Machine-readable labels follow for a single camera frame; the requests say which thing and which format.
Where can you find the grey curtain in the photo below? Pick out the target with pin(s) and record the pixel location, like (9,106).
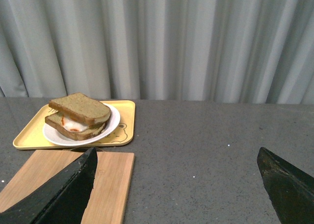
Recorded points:
(230,51)

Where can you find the bread slice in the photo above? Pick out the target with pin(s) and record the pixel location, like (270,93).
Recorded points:
(81,108)
(54,120)

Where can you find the white round plate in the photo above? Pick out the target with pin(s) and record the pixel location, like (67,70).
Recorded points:
(53,136)

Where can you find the yellow bear tray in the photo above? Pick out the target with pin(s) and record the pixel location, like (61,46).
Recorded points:
(31,137)

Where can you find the fried egg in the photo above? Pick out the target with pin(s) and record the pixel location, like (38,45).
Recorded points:
(73,126)

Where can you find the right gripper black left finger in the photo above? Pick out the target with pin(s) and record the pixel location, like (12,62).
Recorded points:
(62,199)

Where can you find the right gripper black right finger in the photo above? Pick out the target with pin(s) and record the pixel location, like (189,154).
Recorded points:
(290,189)

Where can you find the wooden cutting board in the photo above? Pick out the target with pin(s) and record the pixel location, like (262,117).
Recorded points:
(111,185)

